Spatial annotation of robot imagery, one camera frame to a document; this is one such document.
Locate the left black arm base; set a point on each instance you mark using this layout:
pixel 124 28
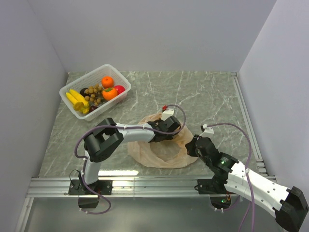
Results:
pixel 87 199

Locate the red apple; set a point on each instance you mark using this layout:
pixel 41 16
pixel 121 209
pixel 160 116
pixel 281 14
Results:
pixel 119 88

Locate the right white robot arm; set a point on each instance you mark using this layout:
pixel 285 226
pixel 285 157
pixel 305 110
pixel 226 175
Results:
pixel 287 205

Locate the orange persimmon with green calyx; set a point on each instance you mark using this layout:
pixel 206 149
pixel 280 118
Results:
pixel 109 93

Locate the orange tangerine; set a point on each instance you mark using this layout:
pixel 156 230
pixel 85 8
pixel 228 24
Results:
pixel 107 82

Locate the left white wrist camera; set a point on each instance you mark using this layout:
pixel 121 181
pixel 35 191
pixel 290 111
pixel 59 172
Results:
pixel 166 112

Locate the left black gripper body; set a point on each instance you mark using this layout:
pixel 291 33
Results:
pixel 168 137

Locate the dark plum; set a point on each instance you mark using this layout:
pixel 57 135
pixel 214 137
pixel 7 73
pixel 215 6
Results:
pixel 92 108

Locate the brown longan bunch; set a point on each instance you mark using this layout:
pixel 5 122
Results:
pixel 95 95

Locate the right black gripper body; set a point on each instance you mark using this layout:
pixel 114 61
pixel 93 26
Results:
pixel 193 151

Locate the white perforated plastic basket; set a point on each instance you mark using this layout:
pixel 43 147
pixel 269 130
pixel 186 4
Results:
pixel 90 79

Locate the yellow banana bunch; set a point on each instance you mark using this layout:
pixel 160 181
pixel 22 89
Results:
pixel 80 104

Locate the translucent orange plastic bag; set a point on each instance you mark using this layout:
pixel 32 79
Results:
pixel 167 154

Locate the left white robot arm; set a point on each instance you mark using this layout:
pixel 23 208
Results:
pixel 101 141

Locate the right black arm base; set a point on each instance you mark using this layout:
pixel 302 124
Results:
pixel 219 197

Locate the aluminium mounting rail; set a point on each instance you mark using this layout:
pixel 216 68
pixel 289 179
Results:
pixel 136 204

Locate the dark purple mangosteen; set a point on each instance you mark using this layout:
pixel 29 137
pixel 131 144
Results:
pixel 84 92

